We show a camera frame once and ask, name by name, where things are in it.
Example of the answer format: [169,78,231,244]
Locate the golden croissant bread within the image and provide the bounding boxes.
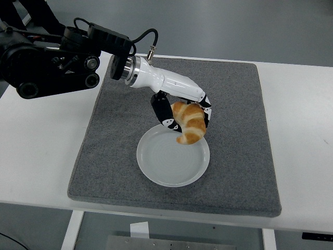
[171,101,208,145]

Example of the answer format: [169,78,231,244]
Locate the person's legs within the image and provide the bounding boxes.
[0,0,66,33]

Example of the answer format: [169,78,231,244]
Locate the white table leg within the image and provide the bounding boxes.
[261,228,277,250]
[60,209,85,250]

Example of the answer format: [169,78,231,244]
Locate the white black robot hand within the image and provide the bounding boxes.
[131,56,213,131]

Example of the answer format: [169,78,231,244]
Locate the round pale grey plate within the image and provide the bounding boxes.
[136,124,211,188]

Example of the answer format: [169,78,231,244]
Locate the thin black floor cable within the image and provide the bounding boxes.
[0,230,29,250]

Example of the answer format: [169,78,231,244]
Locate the black table control panel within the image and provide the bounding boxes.
[301,231,333,241]

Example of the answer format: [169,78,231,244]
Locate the grey felt mat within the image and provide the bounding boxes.
[67,53,283,218]

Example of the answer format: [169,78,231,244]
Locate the grey metal plate with screws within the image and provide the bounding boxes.
[106,235,236,250]

